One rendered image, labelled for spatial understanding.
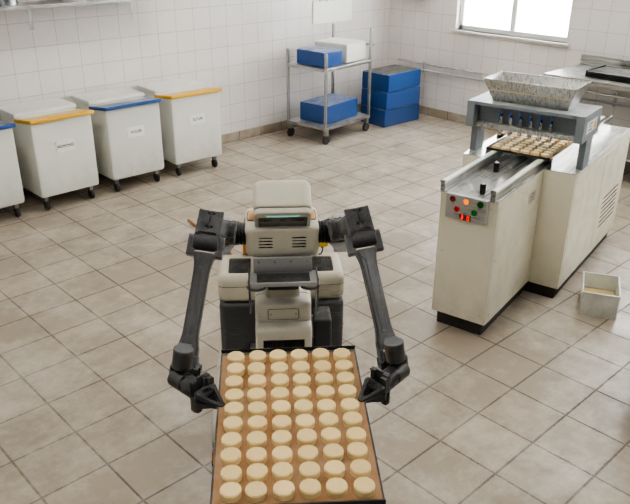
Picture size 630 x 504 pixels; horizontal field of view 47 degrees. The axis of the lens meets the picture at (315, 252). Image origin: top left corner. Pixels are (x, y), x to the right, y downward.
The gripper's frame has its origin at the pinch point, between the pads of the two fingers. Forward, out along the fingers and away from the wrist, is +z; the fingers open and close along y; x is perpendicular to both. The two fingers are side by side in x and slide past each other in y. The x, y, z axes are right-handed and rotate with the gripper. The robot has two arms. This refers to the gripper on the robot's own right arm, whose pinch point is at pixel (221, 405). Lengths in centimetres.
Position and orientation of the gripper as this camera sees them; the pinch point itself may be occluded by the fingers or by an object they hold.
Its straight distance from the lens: 199.7
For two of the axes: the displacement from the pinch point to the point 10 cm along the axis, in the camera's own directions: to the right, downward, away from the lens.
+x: 6.6, -3.3, 6.7
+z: 7.5, 3.0, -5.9
